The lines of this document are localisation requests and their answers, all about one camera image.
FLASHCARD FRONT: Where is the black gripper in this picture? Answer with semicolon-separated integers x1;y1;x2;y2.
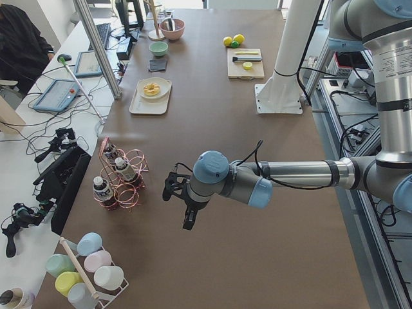
162;171;206;230

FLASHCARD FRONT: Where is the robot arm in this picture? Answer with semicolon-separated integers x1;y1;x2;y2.
162;1;411;230

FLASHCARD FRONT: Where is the cream serving tray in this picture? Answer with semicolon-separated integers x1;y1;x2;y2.
129;77;172;115

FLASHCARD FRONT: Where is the pink cup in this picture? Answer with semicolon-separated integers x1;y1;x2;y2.
84;250;112;273

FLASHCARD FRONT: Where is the white cup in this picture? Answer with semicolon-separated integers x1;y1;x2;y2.
94;265;124;290

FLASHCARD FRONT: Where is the light blue cup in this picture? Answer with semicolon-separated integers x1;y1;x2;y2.
77;232;102;257

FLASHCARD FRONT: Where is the white round plate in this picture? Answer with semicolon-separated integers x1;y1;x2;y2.
137;77;171;101

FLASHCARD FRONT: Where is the black open electronics box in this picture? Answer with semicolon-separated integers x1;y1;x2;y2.
33;146;91;235

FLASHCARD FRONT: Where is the grey blue cup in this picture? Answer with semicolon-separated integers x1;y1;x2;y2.
67;283;98;309

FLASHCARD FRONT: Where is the yellow cup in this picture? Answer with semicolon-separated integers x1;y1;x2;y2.
55;271;83;297

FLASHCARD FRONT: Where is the mint green cup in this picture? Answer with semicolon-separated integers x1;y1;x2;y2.
45;254;75;278

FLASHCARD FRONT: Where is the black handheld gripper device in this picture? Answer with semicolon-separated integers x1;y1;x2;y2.
34;128;77;163

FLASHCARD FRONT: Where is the grey folded cloth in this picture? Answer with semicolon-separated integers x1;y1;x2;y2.
148;59;167;72

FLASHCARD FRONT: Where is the half lemon slice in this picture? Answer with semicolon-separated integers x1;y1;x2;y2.
242;62;253;71

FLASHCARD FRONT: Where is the wooden cutting board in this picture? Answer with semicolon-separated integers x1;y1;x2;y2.
227;48;265;79

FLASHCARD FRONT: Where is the steel muddler with black tip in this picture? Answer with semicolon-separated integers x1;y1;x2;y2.
232;56;262;62

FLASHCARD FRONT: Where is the yellow plastic knife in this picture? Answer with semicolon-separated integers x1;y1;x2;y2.
235;50;259;55

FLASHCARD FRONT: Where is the mint green bowl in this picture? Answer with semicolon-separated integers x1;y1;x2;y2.
149;41;169;57

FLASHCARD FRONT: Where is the blue teach pendant tablet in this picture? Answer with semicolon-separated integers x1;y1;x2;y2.
33;79;80;112

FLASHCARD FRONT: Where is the wooden glass drying stand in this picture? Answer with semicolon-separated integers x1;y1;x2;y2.
144;0;165;41

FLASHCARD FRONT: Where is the whole yellow lemon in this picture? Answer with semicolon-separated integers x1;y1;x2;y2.
233;33;245;44

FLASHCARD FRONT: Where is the pink bowl of ice cubes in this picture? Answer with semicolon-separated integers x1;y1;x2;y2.
159;17;185;41

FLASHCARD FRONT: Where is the steel ice scoop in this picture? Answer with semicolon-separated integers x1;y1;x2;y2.
164;17;175;32

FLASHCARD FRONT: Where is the metal rod green tip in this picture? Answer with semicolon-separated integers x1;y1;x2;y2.
57;55;105;124

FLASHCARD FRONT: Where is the black keyboard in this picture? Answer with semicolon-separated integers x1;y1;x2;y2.
95;23;111;49

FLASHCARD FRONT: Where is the copper wire bottle rack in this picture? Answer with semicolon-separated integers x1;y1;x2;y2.
93;137;149;211

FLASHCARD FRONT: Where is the white wire cup rack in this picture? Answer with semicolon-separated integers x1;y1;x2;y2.
59;237;129;308

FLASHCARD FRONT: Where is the braided ring bread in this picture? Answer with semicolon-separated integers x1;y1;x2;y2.
144;82;161;97

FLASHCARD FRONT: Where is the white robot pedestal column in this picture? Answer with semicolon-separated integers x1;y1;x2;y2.
255;0;324;114

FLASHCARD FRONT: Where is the aluminium frame post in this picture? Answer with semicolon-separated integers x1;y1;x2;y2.
73;0;122;99

